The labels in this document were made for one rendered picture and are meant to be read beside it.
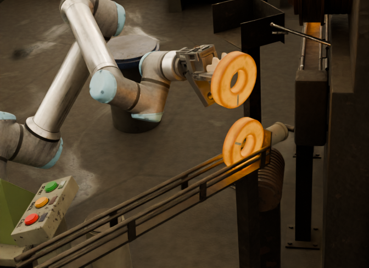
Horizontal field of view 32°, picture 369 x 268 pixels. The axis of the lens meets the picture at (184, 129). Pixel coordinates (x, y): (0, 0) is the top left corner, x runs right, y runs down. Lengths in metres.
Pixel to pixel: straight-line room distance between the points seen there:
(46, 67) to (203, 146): 1.43
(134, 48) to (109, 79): 1.36
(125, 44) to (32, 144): 0.92
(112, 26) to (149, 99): 0.55
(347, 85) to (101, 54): 0.73
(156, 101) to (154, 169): 1.12
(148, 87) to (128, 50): 1.25
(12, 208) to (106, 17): 0.78
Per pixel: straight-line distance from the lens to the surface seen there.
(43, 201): 1.86
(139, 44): 3.20
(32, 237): 1.81
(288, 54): 4.00
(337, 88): 1.75
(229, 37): 2.78
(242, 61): 1.71
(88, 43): 2.02
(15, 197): 2.45
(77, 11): 2.19
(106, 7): 2.35
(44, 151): 2.54
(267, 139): 1.86
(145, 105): 1.88
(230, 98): 1.72
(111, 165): 3.06
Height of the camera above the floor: 1.70
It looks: 31 degrees down
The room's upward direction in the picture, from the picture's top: 5 degrees counter-clockwise
